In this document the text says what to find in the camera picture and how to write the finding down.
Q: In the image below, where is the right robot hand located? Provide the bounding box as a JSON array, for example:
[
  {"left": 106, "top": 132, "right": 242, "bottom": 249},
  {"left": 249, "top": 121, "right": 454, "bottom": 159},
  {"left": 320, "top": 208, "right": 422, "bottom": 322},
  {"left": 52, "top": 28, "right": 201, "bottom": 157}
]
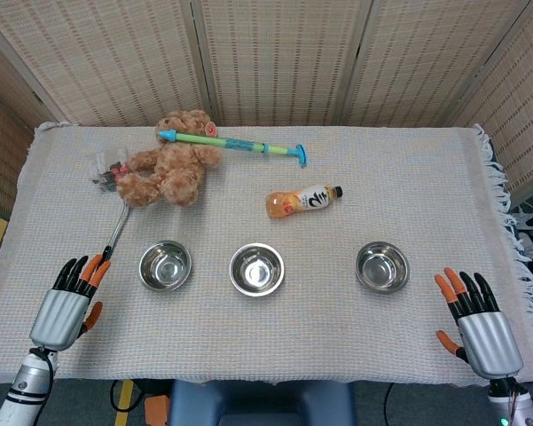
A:
[{"left": 434, "top": 267, "right": 525, "bottom": 380}]

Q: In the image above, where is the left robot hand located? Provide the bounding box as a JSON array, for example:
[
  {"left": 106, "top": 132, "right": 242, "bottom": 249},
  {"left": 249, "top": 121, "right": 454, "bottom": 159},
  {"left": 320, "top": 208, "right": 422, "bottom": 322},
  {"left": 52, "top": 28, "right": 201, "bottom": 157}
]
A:
[{"left": 29, "top": 254, "right": 112, "bottom": 352}]

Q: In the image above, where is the small metal bowl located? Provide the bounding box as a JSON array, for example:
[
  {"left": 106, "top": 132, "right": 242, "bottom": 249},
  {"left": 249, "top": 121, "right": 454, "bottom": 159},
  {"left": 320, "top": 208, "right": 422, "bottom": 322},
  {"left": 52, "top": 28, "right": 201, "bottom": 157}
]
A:
[
  {"left": 137, "top": 240, "right": 192, "bottom": 293},
  {"left": 355, "top": 241, "right": 411, "bottom": 295},
  {"left": 229, "top": 242, "right": 286, "bottom": 296}
]

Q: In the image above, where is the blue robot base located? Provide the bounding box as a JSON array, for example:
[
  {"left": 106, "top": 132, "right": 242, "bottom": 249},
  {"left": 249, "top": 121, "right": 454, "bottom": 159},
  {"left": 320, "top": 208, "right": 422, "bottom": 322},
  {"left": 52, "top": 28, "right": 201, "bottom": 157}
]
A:
[{"left": 168, "top": 379, "right": 358, "bottom": 426}]

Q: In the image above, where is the orange box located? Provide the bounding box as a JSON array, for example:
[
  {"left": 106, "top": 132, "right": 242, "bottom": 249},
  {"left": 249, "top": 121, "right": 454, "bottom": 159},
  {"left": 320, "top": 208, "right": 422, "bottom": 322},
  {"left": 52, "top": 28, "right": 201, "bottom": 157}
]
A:
[{"left": 144, "top": 393, "right": 169, "bottom": 426}]

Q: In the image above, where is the beige woven screen panel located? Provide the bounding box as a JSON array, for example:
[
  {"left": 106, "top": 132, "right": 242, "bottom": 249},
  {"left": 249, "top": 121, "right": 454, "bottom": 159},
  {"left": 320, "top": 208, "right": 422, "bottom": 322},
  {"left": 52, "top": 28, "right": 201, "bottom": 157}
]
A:
[
  {"left": 0, "top": 0, "right": 214, "bottom": 130},
  {"left": 341, "top": 0, "right": 533, "bottom": 130},
  {"left": 190, "top": 0, "right": 373, "bottom": 128},
  {"left": 0, "top": 33, "right": 35, "bottom": 218},
  {"left": 447, "top": 26, "right": 533, "bottom": 208}
]

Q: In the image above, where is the brown teddy bear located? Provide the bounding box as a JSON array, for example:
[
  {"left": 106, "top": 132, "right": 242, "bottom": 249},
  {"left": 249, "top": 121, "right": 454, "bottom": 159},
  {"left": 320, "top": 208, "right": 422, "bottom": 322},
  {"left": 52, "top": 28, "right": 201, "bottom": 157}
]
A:
[{"left": 116, "top": 109, "right": 224, "bottom": 208}]

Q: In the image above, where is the white woven tablecloth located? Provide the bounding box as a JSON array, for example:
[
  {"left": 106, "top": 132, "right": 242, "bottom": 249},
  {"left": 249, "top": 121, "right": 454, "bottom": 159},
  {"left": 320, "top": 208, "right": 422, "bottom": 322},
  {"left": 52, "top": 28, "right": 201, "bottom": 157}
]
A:
[{"left": 0, "top": 122, "right": 533, "bottom": 387}]

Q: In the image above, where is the orange drink bottle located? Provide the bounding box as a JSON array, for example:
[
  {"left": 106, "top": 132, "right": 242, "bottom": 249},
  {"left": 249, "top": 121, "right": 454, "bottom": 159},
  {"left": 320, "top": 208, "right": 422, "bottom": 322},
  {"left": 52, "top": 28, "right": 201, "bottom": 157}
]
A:
[{"left": 264, "top": 184, "right": 343, "bottom": 221}]

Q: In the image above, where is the green blue toy syringe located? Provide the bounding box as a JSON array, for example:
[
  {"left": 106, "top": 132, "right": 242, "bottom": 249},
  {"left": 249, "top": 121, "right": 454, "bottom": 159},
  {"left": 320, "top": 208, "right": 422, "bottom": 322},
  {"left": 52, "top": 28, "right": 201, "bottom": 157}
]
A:
[{"left": 156, "top": 129, "right": 310, "bottom": 169}]

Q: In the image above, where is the black cable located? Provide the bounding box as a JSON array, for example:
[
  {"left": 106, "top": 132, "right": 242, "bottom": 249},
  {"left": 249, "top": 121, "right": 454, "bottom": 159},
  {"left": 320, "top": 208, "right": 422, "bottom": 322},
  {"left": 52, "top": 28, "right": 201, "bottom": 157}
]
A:
[{"left": 110, "top": 379, "right": 137, "bottom": 414}]

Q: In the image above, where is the clear brush with metal handle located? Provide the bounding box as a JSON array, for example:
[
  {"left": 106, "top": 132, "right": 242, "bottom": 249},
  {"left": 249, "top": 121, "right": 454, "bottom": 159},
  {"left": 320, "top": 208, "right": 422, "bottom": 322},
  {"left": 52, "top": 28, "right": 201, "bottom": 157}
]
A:
[{"left": 88, "top": 148, "right": 132, "bottom": 264}]

